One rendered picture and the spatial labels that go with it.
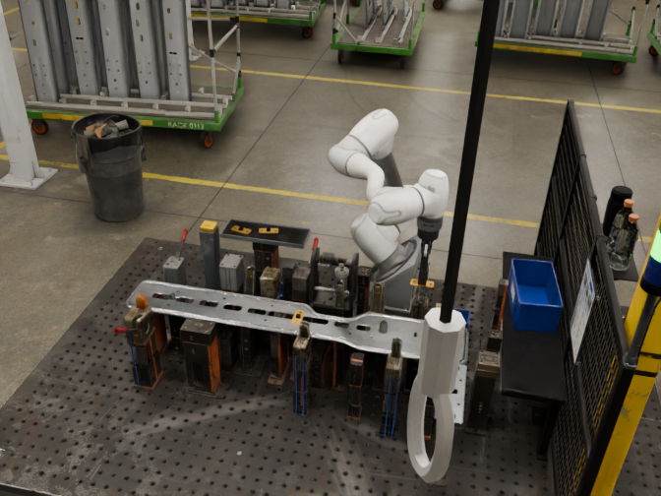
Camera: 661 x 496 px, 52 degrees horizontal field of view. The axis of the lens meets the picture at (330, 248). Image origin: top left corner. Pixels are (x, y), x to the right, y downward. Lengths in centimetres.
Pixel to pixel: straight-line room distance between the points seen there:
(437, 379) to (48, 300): 448
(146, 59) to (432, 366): 652
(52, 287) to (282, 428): 253
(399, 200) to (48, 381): 166
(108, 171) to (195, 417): 280
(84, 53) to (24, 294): 288
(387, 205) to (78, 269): 316
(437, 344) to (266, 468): 230
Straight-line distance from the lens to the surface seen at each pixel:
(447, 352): 31
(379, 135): 275
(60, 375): 309
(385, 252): 322
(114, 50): 686
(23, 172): 622
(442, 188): 227
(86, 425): 285
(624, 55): 912
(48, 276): 498
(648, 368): 206
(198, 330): 265
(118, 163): 519
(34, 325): 457
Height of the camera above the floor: 271
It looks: 33 degrees down
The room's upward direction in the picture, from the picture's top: 2 degrees clockwise
